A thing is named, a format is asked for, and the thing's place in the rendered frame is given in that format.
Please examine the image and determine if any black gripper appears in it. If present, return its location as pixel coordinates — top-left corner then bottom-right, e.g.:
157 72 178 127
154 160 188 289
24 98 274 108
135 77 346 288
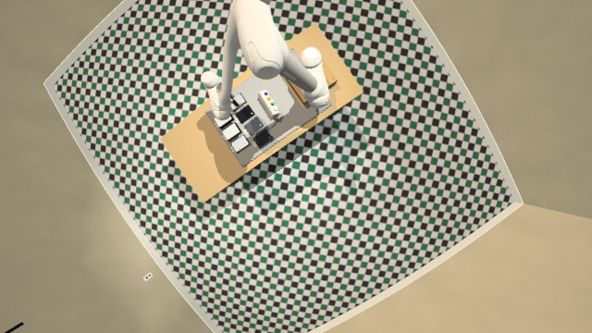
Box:
230 94 241 107

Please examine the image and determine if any white operator button panel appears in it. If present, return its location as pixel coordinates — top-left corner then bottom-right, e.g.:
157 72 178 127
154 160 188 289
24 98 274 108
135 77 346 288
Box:
258 90 281 129

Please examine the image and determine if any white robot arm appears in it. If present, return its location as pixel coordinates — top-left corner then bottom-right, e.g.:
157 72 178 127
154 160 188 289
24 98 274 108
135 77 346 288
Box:
201 0 329 120

